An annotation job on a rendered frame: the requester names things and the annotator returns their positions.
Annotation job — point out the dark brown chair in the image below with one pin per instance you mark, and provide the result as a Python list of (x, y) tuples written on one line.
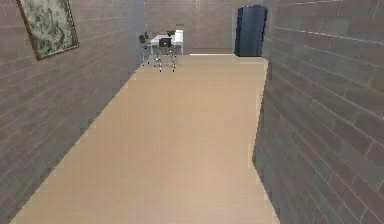
[(144, 43), (165, 45)]

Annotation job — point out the white table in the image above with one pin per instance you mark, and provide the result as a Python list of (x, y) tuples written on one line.
[(176, 38)]

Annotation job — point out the framed green wall picture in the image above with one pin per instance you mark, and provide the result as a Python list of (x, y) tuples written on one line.
[(50, 25)]

